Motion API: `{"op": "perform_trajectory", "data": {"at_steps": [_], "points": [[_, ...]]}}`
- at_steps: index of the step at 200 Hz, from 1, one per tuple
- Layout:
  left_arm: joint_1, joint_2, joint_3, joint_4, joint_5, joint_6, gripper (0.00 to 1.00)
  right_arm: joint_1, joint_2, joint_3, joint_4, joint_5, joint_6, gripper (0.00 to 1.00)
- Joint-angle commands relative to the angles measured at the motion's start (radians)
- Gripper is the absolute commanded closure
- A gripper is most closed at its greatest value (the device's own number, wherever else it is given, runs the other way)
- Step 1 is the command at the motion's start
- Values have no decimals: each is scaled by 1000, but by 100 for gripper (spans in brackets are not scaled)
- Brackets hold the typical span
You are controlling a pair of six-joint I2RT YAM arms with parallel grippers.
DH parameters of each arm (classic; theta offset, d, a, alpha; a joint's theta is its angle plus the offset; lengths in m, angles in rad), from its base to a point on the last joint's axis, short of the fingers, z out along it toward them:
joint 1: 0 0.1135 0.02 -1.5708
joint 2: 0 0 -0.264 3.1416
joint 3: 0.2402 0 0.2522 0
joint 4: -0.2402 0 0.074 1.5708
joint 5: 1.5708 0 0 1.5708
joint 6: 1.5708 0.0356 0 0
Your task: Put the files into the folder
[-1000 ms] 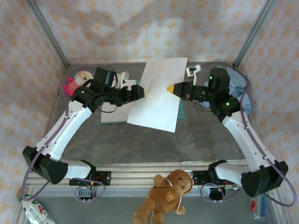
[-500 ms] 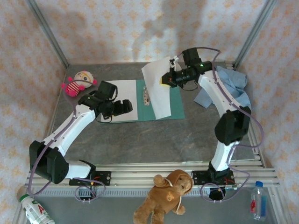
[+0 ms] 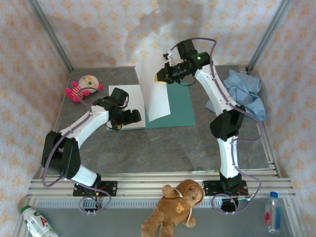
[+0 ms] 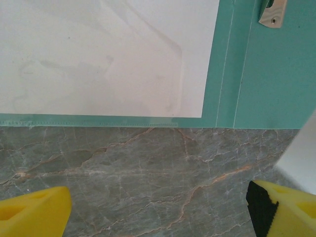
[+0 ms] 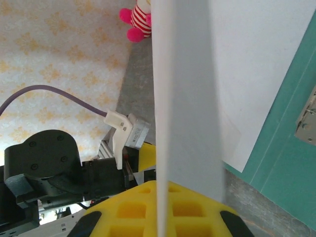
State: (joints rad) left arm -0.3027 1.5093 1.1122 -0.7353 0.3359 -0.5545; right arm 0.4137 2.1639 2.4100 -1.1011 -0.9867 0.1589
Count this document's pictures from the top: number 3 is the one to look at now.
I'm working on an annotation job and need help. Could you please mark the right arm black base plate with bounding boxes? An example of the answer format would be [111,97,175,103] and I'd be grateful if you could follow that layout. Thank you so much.
[202,180,248,198]

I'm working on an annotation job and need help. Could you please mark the brown teddy bear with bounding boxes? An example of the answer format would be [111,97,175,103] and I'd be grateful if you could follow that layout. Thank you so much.
[140,179,205,237]

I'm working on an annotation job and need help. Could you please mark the aluminium side rail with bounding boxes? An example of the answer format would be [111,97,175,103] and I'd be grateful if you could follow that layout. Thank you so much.
[238,64,282,178]
[32,69,75,180]

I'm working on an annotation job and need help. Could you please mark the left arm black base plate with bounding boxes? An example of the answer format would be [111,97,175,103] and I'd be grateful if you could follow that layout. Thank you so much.
[73,181,118,198]

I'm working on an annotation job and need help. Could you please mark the aluminium cross rails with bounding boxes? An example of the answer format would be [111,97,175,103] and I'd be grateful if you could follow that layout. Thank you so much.
[26,171,296,200]

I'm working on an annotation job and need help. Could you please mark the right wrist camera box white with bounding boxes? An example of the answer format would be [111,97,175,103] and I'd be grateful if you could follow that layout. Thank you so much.
[162,50,173,64]

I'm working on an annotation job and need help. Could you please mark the pink striped plush doll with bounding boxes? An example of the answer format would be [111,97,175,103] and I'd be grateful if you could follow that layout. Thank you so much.
[64,75,104,103]

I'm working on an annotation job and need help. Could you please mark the white milk bottle green cap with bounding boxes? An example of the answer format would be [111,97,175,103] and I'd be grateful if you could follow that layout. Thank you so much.
[19,205,59,237]

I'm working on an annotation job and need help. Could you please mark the grey slotted cable duct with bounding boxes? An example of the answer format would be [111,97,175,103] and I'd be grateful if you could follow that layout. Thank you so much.
[33,198,266,210]

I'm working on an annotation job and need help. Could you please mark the aluminium frame post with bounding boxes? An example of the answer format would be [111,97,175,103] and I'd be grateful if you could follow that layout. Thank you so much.
[246,0,294,72]
[26,0,74,72]

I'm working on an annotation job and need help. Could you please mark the crumpled blue cloth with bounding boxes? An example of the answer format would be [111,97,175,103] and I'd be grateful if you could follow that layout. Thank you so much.
[204,69,267,121]

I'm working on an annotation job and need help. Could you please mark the clear plastic water bottle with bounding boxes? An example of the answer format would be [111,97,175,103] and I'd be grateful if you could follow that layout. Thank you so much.
[264,192,282,234]

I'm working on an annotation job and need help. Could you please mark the green paper folder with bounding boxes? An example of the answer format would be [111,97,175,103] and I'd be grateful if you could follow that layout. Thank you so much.
[106,83,196,132]

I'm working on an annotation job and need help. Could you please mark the white paper sheet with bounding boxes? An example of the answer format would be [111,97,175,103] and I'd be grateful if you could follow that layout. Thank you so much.
[135,49,171,122]
[106,84,147,131]

